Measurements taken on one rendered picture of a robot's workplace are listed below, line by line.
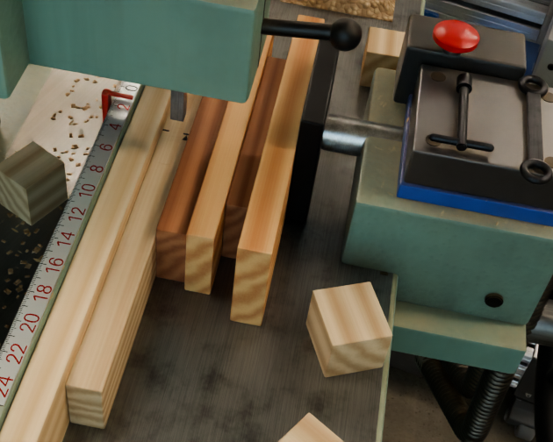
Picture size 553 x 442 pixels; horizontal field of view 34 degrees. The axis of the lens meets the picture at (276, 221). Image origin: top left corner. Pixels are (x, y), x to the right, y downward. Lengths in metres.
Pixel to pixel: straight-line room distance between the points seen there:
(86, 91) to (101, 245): 0.35
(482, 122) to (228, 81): 0.16
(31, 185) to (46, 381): 0.27
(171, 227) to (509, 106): 0.23
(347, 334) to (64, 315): 0.16
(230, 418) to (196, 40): 0.22
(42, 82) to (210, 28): 0.38
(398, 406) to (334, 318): 1.10
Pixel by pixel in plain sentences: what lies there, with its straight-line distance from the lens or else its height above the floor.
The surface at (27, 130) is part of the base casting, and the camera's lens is 0.84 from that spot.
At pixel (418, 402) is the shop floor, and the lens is 1.64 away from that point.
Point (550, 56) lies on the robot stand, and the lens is 1.10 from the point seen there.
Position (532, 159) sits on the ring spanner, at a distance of 0.56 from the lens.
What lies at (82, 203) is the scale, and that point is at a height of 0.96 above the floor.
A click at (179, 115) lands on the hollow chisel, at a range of 0.62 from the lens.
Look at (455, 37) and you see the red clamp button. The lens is 0.60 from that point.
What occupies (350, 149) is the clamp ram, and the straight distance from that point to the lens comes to 0.62.
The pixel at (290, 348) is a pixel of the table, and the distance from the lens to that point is 0.56.
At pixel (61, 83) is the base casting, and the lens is 0.88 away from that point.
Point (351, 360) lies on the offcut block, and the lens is 0.55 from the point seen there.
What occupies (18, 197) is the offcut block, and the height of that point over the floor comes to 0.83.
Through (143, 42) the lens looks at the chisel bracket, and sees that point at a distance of 0.55.
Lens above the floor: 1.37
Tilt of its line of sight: 48 degrees down
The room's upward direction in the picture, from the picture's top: 8 degrees clockwise
